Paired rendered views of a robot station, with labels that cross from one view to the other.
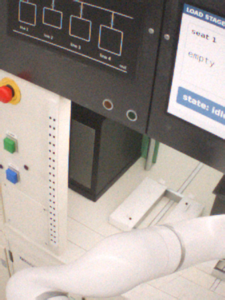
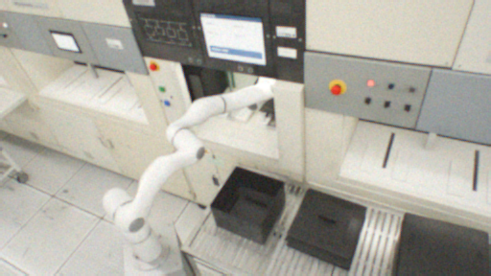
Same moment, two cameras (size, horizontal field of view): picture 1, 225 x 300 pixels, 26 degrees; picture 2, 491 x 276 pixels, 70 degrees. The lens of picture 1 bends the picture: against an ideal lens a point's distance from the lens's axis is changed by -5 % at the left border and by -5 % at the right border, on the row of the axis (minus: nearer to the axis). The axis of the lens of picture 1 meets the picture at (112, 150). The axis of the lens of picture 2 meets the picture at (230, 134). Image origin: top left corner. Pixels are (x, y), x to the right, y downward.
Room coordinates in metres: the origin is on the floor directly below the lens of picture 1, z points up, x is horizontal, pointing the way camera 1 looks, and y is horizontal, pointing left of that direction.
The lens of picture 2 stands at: (-0.74, -0.26, 2.31)
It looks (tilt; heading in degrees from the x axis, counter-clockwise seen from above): 43 degrees down; 6
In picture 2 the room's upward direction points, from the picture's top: 12 degrees counter-clockwise
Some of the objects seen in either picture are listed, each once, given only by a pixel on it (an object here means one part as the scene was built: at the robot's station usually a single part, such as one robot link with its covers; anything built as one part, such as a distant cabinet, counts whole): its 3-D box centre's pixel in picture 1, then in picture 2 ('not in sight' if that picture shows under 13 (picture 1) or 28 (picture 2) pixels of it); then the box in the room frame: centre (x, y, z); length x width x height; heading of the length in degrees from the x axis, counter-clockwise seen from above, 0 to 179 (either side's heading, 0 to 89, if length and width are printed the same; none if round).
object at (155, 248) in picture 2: not in sight; (145, 242); (0.13, 0.34, 0.85); 0.19 x 0.19 x 0.18
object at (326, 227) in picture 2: not in sight; (326, 223); (0.14, -0.52, 0.83); 0.29 x 0.29 x 0.13; 59
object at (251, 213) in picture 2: not in sight; (248, 203); (0.28, -0.17, 0.85); 0.28 x 0.28 x 0.17; 59
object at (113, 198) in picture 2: not in sight; (126, 214); (0.15, 0.36, 1.07); 0.19 x 0.12 x 0.24; 41
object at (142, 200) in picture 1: (159, 213); (238, 107); (0.98, -0.15, 0.89); 0.22 x 0.21 x 0.04; 151
